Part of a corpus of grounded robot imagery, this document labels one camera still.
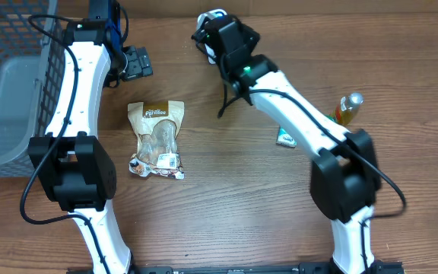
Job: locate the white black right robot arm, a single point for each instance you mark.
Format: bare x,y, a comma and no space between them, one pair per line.
344,180

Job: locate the small teal gum pack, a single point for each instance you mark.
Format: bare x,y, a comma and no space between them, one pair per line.
284,139

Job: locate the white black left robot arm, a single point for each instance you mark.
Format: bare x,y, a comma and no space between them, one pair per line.
72,166

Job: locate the brown snack bag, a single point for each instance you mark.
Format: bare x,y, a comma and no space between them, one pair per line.
157,126

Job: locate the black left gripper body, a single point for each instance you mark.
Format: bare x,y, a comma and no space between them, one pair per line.
137,65

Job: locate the white barcode scanner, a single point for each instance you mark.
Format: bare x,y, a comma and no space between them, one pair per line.
207,16

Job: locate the dark grey mesh basket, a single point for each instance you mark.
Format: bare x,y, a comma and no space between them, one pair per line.
31,72

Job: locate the yellow oil bottle silver cap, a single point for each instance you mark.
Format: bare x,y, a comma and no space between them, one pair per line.
347,108

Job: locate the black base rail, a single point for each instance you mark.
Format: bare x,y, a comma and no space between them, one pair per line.
379,267

